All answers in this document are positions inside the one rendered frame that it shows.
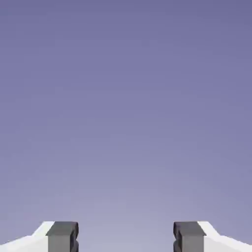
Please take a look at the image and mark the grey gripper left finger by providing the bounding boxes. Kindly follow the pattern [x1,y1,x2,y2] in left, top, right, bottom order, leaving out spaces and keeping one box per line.
[0,220,80,252]

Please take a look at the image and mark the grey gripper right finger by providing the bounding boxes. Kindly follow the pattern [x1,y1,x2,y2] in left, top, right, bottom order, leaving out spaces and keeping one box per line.
[173,220,252,252]

